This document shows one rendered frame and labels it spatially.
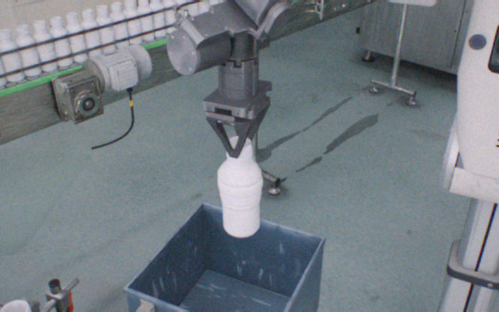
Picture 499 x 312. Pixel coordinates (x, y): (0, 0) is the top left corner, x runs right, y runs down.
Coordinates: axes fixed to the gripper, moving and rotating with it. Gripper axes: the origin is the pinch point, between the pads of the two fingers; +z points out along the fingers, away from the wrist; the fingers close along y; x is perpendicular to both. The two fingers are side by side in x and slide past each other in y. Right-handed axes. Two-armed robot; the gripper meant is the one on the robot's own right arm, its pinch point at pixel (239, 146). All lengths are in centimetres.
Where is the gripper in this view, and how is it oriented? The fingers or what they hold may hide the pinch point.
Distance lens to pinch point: 80.1
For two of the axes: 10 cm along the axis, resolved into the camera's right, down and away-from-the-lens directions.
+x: 9.1, 2.0, -3.5
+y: -4.1, 4.6, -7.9
